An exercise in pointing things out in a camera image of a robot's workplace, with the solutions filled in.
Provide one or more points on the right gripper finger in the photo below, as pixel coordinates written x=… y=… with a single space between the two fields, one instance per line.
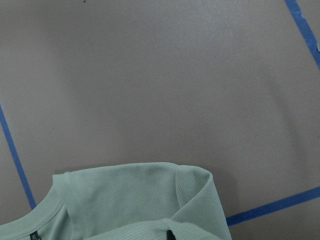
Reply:
x=170 y=235

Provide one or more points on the sage green long-sleeve shirt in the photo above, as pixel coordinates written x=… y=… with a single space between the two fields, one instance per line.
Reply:
x=135 y=201

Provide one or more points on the blue tape grid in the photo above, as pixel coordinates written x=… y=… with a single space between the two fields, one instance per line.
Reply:
x=228 y=85

